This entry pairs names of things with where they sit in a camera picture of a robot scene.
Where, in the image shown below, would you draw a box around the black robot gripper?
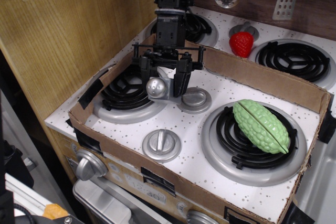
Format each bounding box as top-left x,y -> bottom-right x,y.
132,13 -> 204,97

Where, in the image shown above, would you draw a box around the grey pepper shaker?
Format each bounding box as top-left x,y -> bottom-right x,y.
145,77 -> 172,101

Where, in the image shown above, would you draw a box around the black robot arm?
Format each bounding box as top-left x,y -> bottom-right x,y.
132,0 -> 205,103

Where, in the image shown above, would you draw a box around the silver middle stovetop knob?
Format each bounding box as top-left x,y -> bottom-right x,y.
177,87 -> 212,114

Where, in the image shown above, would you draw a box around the silver stovetop knob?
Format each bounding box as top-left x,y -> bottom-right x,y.
229,22 -> 259,41
142,129 -> 182,163
177,87 -> 212,114

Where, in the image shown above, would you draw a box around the back left stove burner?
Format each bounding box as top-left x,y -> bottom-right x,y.
145,9 -> 218,47

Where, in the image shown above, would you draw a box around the stove burner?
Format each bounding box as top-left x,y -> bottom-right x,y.
145,9 -> 218,47
249,39 -> 335,90
201,103 -> 307,187
93,65 -> 166,124

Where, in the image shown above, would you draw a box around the front left stove burner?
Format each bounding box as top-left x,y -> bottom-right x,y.
93,65 -> 166,124

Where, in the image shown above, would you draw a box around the red toy strawberry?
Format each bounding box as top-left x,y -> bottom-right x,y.
229,31 -> 254,58

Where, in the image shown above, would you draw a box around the silver front stovetop knob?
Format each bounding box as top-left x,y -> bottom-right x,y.
142,129 -> 182,163

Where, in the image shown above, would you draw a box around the silver back stovetop knob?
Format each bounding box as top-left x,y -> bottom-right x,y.
229,22 -> 259,41

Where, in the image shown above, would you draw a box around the green toy bitter gourd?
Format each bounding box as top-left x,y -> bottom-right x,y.
233,99 -> 290,154

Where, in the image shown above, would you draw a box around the front right stove burner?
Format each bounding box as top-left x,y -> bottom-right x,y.
201,103 -> 307,187

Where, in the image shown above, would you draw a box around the toy oven clock display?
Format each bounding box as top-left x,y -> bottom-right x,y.
124,174 -> 166,205

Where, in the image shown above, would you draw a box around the silver oven front knob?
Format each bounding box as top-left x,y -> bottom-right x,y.
76,149 -> 108,181

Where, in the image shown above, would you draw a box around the silver oven knob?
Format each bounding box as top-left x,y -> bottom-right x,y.
186,210 -> 218,224
76,149 -> 108,181

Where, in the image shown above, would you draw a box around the hanging silver slotted spatula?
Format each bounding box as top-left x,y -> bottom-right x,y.
272,0 -> 296,21

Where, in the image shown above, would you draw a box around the back right stove burner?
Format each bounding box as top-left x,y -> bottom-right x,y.
249,39 -> 335,90

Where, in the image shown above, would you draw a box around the brown cardboard tray border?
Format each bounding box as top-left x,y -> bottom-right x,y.
69,35 -> 333,223

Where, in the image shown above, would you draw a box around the orange object bottom left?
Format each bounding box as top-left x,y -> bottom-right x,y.
42,204 -> 68,220

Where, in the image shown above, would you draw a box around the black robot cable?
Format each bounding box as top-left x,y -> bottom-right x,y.
183,7 -> 205,35

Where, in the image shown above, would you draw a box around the silver oven door handle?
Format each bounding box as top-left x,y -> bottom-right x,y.
72,177 -> 169,223

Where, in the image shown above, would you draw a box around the black braided cable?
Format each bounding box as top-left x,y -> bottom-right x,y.
13,203 -> 35,223

